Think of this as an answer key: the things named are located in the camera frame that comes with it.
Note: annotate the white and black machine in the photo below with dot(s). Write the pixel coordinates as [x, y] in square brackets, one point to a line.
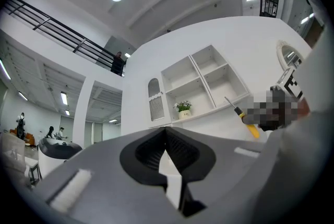
[56, 151]

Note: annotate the person's right forearm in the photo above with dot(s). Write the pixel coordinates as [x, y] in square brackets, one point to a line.
[308, 155]

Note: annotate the white arched-door cabinet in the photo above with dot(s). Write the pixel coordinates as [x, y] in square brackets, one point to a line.
[156, 103]

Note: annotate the orange sofa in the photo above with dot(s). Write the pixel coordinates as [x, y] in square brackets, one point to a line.
[30, 138]

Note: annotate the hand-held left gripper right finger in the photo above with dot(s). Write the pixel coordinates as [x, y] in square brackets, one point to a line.
[201, 157]

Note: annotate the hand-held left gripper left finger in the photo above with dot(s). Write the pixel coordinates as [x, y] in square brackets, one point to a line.
[130, 159]

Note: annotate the white-framed oval mirror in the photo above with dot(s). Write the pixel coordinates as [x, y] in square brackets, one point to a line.
[283, 46]

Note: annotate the potted flower plant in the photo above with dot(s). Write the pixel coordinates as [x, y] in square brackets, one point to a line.
[184, 110]

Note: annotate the tube ceiling light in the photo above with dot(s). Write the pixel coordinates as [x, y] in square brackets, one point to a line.
[23, 96]
[5, 69]
[64, 98]

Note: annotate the small white table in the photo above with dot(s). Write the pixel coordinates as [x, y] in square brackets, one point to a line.
[31, 163]

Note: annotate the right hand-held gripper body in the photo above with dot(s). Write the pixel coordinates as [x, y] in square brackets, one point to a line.
[279, 103]

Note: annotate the white open wall shelf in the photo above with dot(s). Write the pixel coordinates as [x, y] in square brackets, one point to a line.
[208, 82]

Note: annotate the white square column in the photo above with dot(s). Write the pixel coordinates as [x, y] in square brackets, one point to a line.
[83, 113]

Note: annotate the long black balcony railing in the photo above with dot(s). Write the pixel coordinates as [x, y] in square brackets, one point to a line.
[62, 32]

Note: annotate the yellow and black screwdriver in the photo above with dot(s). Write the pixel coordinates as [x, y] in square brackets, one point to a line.
[252, 130]

